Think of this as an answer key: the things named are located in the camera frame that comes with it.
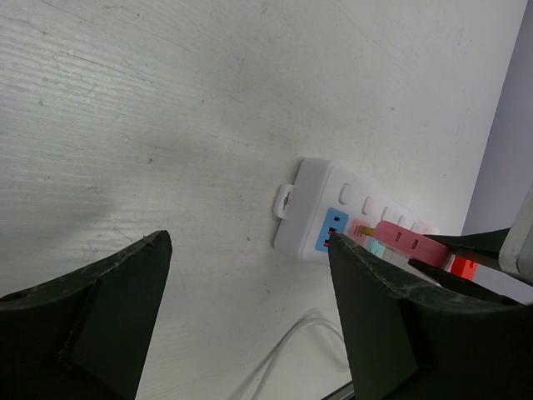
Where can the red cube socket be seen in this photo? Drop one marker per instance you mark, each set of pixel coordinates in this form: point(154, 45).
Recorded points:
point(463, 268)

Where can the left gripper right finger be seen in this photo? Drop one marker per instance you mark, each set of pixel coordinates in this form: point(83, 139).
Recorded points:
point(410, 338)

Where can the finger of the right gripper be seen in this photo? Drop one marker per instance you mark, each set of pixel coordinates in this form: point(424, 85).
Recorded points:
point(460, 285)
point(482, 248)

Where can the aluminium frame rail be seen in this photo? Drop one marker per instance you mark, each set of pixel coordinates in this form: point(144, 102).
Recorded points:
point(345, 392)

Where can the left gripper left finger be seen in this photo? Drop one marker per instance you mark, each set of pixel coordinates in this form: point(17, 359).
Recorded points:
point(86, 334)

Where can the pink plug adapter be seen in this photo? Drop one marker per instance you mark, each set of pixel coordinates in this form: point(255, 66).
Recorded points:
point(390, 237)

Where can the white multicolour power strip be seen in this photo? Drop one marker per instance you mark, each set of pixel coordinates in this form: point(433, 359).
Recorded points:
point(326, 198)

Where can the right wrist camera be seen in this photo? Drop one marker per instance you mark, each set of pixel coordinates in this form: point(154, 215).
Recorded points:
point(515, 256)

